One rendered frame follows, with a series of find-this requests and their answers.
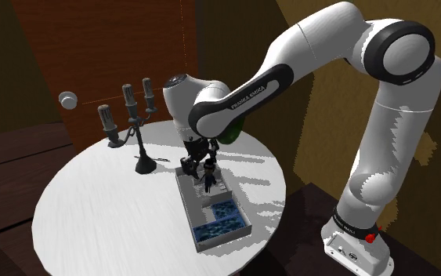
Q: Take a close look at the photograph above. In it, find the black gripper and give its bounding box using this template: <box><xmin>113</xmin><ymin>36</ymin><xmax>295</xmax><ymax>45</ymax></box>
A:
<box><xmin>180</xmin><ymin>136</ymin><xmax>221</xmax><ymax>181</ymax></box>

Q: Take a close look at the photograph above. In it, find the small dark figure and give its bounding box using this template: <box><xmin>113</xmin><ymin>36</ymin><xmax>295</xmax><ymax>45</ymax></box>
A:
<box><xmin>200</xmin><ymin>158</ymin><xmax>219</xmax><ymax>194</ymax></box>

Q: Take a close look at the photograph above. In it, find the grey tray with blue pattern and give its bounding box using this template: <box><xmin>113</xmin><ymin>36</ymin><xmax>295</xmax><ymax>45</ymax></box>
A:
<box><xmin>174</xmin><ymin>165</ymin><xmax>253</xmax><ymax>253</ymax></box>

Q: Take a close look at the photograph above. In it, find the green round object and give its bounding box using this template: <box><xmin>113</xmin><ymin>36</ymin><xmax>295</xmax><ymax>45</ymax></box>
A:
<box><xmin>217</xmin><ymin>116</ymin><xmax>246</xmax><ymax>146</ymax></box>

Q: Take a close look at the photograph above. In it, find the round white table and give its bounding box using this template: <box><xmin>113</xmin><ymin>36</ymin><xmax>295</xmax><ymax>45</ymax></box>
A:
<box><xmin>31</xmin><ymin>119</ymin><xmax>287</xmax><ymax>276</ymax></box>

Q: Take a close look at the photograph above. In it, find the dark robot stand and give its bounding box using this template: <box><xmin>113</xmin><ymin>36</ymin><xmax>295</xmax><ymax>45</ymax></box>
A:
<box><xmin>239</xmin><ymin>182</ymin><xmax>441</xmax><ymax>276</ymax></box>

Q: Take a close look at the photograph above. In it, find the brown door with white knob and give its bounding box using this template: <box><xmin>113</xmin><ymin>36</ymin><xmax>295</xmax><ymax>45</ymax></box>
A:
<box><xmin>11</xmin><ymin>0</ymin><xmax>199</xmax><ymax>154</ymax></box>

